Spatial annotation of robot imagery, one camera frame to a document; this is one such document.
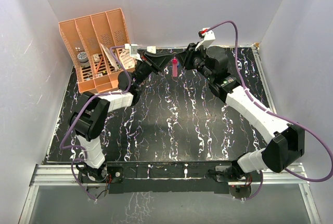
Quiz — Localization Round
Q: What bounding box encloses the white paper sachet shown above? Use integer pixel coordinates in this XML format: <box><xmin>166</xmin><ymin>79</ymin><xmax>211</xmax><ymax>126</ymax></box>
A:
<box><xmin>100</xmin><ymin>43</ymin><xmax>119</xmax><ymax>71</ymax></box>

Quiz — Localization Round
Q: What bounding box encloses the orange pen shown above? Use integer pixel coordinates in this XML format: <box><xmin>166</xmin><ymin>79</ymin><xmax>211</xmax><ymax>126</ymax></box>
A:
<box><xmin>95</xmin><ymin>58</ymin><xmax>103</xmax><ymax>74</ymax></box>

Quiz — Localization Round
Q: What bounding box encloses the orange plastic file organizer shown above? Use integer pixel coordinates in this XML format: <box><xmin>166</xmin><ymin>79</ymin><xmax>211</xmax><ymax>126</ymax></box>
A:
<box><xmin>59</xmin><ymin>8</ymin><xmax>130</xmax><ymax>94</ymax></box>

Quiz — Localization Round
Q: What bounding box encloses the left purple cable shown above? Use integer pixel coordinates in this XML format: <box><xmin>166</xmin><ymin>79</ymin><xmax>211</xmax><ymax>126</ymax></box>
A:
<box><xmin>59</xmin><ymin>45</ymin><xmax>132</xmax><ymax>200</ymax></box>

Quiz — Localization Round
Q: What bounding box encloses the grey round tin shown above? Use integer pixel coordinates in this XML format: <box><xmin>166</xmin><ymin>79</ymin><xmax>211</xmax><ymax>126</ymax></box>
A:
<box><xmin>77</xmin><ymin>51</ymin><xmax>90</xmax><ymax>68</ymax></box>

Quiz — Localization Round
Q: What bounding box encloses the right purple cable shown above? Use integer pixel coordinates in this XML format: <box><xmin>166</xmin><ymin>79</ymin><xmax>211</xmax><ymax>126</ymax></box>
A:
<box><xmin>208</xmin><ymin>20</ymin><xmax>333</xmax><ymax>200</ymax></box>

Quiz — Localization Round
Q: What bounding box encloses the small white card box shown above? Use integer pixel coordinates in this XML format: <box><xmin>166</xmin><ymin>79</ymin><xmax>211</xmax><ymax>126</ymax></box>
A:
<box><xmin>93</xmin><ymin>54</ymin><xmax>103</xmax><ymax>63</ymax></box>

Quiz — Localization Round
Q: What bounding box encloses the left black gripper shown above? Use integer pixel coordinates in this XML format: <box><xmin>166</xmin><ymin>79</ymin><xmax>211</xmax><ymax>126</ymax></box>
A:
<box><xmin>133</xmin><ymin>51</ymin><xmax>174</xmax><ymax>89</ymax></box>

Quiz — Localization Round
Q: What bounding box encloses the purple cable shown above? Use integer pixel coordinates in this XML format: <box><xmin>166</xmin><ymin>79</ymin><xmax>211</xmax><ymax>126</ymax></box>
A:
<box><xmin>208</xmin><ymin>20</ymin><xmax>333</xmax><ymax>200</ymax></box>
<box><xmin>59</xmin><ymin>45</ymin><xmax>132</xmax><ymax>200</ymax></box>

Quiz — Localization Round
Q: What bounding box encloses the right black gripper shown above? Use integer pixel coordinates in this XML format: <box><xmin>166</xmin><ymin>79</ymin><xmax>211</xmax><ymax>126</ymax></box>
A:
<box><xmin>176</xmin><ymin>42</ymin><xmax>214</xmax><ymax>82</ymax></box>

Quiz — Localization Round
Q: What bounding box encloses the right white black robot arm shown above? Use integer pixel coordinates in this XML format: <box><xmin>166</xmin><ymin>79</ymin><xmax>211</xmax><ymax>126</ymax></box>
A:
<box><xmin>175</xmin><ymin>43</ymin><xmax>305</xmax><ymax>181</ymax></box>

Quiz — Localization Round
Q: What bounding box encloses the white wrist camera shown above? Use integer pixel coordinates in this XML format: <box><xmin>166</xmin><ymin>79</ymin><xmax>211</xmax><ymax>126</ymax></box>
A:
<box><xmin>195</xmin><ymin>28</ymin><xmax>215</xmax><ymax>51</ymax></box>
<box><xmin>124</xmin><ymin>43</ymin><xmax>142</xmax><ymax>61</ymax></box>

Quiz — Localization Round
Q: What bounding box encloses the white label packet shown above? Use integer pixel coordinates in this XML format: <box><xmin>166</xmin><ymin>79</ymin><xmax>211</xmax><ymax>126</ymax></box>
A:
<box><xmin>119</xmin><ymin>49</ymin><xmax>136</xmax><ymax>70</ymax></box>

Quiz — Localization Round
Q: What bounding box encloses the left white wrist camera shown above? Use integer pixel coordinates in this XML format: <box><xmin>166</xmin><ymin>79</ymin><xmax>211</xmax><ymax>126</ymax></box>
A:
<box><xmin>124</xmin><ymin>43</ymin><xmax>142</xmax><ymax>61</ymax></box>

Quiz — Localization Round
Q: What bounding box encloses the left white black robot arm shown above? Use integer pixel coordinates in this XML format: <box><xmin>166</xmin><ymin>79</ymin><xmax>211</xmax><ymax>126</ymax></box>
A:
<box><xmin>69</xmin><ymin>51</ymin><xmax>174</xmax><ymax>182</ymax></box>

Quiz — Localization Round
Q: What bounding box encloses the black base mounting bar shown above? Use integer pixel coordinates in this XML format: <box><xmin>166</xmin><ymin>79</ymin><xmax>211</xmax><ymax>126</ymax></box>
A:
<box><xmin>104</xmin><ymin>160</ymin><xmax>263</xmax><ymax>195</ymax></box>

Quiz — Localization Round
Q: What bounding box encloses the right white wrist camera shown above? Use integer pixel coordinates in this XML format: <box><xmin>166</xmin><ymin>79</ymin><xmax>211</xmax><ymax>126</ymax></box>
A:
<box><xmin>195</xmin><ymin>28</ymin><xmax>215</xmax><ymax>51</ymax></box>

